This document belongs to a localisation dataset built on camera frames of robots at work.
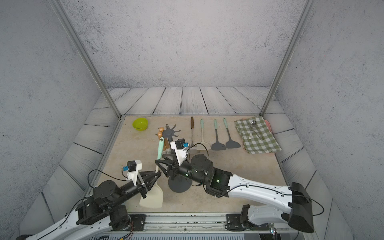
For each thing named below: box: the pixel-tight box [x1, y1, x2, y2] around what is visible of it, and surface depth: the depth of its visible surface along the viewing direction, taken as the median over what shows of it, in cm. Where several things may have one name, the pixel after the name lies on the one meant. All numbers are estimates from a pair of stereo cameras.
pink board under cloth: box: [264, 119, 273, 135], surface depth 114 cm
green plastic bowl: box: [132, 117, 149, 132], surface depth 116 cm
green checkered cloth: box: [234, 115, 282, 154], surface depth 109 cm
